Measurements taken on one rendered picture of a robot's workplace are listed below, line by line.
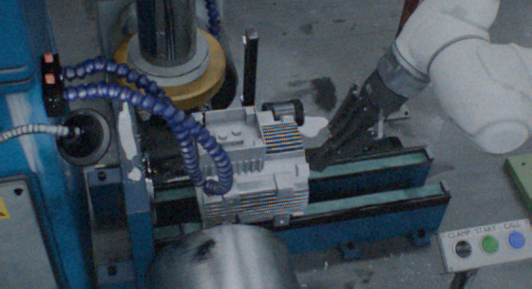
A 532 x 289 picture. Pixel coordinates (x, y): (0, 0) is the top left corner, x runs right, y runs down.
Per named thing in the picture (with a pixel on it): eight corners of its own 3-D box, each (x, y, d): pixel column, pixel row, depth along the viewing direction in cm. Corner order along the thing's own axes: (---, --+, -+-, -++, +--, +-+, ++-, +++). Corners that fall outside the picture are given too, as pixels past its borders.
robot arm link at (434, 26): (383, 26, 122) (408, 81, 113) (446, -49, 113) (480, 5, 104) (429, 45, 127) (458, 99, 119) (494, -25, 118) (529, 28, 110)
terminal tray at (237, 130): (199, 181, 135) (199, 155, 129) (192, 137, 141) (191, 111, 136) (264, 172, 137) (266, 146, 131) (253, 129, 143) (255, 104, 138)
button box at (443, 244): (437, 276, 132) (448, 273, 127) (427, 236, 133) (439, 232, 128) (525, 260, 135) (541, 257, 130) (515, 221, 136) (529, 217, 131)
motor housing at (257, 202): (204, 246, 143) (203, 186, 129) (190, 170, 155) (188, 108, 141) (304, 231, 147) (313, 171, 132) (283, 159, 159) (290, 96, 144)
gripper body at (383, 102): (370, 58, 125) (337, 94, 130) (387, 93, 120) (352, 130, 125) (402, 69, 129) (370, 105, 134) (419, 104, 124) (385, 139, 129)
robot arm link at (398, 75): (406, 68, 116) (382, 94, 119) (446, 83, 121) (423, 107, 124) (387, 30, 121) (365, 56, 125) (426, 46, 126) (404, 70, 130)
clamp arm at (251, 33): (241, 132, 153) (245, 38, 134) (238, 121, 155) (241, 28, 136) (257, 129, 154) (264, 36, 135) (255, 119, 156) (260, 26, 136)
